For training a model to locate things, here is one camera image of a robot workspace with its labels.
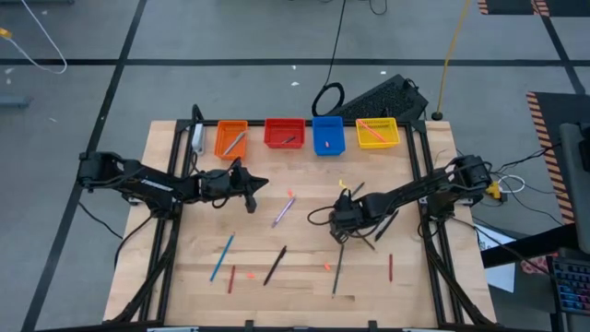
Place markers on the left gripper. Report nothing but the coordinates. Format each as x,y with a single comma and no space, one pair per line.
221,184

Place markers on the white power strip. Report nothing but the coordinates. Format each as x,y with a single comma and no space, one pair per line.
198,138

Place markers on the yellow plug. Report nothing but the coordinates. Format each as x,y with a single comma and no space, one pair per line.
4,33

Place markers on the black round base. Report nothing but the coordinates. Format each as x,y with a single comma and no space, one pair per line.
437,116

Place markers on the red plastic bin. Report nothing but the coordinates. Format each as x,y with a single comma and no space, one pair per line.
284,131

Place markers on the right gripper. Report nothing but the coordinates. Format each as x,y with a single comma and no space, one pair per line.
349,213

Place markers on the grey floor block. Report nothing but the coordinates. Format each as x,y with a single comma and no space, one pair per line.
14,102

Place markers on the black hazard striped mat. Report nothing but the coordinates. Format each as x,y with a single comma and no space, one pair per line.
511,7

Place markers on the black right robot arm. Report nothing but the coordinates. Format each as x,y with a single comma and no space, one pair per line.
415,190

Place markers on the purple pen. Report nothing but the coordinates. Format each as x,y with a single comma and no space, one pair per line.
283,211

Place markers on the blue plastic bin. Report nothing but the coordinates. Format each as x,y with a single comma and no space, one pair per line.
328,131

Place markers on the grey pen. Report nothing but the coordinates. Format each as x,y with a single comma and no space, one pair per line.
234,144

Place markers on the black table frame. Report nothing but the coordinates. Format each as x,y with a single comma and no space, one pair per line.
418,126

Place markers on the blue pencil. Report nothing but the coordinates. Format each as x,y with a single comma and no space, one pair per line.
221,258

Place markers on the yellow plastic bin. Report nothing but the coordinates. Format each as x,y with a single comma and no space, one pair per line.
385,126

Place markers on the black pen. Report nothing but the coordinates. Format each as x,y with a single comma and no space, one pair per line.
385,227
275,265

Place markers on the dark green pencil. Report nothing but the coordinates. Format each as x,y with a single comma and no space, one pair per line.
338,269

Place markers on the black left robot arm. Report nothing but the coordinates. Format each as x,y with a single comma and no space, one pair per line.
152,184

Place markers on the grey monitor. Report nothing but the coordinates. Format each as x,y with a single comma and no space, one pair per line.
574,207

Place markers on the black desk bar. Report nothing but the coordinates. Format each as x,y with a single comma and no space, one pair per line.
530,246

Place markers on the orange plastic bin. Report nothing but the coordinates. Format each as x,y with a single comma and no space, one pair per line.
230,154

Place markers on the dark grey pencil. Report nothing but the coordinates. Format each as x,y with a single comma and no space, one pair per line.
369,243

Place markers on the red crayon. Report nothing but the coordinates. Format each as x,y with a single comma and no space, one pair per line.
231,279
391,267

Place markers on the yellow connector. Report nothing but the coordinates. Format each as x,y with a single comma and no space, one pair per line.
494,190

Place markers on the backlit black keyboard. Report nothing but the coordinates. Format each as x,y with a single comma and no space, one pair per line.
574,286

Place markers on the white paper sheet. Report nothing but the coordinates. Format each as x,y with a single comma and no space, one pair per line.
502,276

